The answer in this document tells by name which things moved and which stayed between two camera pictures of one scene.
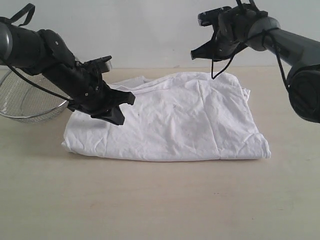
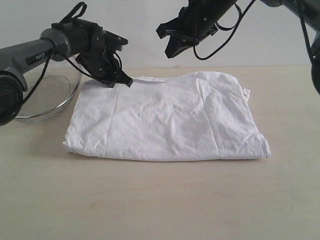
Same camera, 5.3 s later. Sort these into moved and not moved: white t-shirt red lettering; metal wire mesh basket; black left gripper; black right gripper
Moved: black right gripper; black left gripper
Not moved: metal wire mesh basket; white t-shirt red lettering
